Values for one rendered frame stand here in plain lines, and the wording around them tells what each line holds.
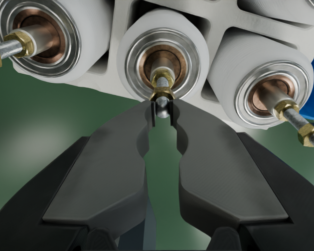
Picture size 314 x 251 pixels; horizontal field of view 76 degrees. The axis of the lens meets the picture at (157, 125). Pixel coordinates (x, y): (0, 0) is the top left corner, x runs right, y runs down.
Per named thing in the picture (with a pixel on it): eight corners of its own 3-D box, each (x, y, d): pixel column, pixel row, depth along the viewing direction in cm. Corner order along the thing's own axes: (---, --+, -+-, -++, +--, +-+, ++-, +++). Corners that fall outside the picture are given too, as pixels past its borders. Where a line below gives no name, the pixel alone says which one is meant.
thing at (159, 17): (124, 39, 36) (95, 71, 20) (161, -9, 32) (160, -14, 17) (163, 75, 39) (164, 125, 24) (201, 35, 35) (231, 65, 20)
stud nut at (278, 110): (287, 96, 18) (292, 100, 18) (299, 105, 19) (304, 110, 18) (269, 111, 19) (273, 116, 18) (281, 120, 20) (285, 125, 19)
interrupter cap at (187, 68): (110, 69, 21) (108, 71, 20) (160, 6, 18) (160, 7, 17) (163, 113, 23) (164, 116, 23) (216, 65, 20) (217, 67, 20)
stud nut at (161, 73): (148, 75, 17) (147, 78, 17) (164, 64, 17) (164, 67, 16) (160, 92, 18) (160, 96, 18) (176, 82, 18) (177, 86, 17)
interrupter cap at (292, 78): (275, 42, 19) (278, 44, 18) (322, 86, 21) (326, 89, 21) (218, 102, 22) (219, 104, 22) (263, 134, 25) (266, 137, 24)
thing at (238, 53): (225, 12, 33) (278, 26, 18) (263, 47, 36) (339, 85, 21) (187, 61, 37) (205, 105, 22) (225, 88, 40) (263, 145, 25)
